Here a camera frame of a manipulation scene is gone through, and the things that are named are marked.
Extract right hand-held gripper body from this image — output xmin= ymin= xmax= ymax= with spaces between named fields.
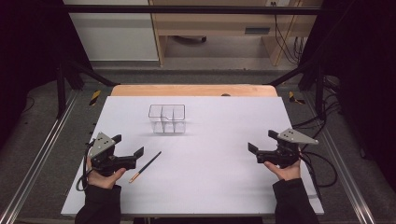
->
xmin=256 ymin=128 xmax=319 ymax=169

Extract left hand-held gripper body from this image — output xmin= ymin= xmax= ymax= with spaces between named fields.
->
xmin=88 ymin=132 xmax=137 ymax=177

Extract black gold makeup brush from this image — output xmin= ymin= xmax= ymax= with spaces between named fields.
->
xmin=128 ymin=150 xmax=163 ymax=184

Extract clear plastic organizer box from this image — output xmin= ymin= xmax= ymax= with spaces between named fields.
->
xmin=148 ymin=104 xmax=187 ymax=135

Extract person's right hand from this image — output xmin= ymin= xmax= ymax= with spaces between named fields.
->
xmin=263 ymin=156 xmax=303 ymax=182

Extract person's left hand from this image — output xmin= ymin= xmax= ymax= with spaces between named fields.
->
xmin=86 ymin=158 xmax=127 ymax=190

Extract white table board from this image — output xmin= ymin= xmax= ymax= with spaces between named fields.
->
xmin=61 ymin=95 xmax=325 ymax=217

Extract black metal stand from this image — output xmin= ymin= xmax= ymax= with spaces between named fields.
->
xmin=55 ymin=57 xmax=120 ymax=119
xmin=268 ymin=57 xmax=327 ymax=118

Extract white cabinet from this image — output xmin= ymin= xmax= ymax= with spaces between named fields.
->
xmin=62 ymin=0 xmax=160 ymax=63

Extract black curtain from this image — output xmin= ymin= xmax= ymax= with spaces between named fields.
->
xmin=303 ymin=0 xmax=396 ymax=188
xmin=0 ymin=0 xmax=92 ymax=147

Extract light wooden cabinet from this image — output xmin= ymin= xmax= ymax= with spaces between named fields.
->
xmin=148 ymin=0 xmax=324 ymax=67

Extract black metal crossbar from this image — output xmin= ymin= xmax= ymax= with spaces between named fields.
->
xmin=62 ymin=4 xmax=326 ymax=16

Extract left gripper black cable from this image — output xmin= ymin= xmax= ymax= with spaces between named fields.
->
xmin=76 ymin=139 xmax=95 ymax=192

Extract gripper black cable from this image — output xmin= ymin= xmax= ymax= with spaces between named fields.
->
xmin=76 ymin=139 xmax=95 ymax=192
xmin=298 ymin=146 xmax=339 ymax=200

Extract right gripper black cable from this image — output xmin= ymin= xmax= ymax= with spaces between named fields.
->
xmin=298 ymin=146 xmax=339 ymax=200

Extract black floor cables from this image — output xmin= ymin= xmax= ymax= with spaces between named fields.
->
xmin=291 ymin=76 xmax=343 ymax=138

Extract aluminium floor rail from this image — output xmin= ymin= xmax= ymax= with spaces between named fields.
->
xmin=320 ymin=124 xmax=378 ymax=224
xmin=0 ymin=92 xmax=79 ymax=224

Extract hanging black desk cables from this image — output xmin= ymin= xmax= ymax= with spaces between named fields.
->
xmin=270 ymin=1 xmax=305 ymax=65

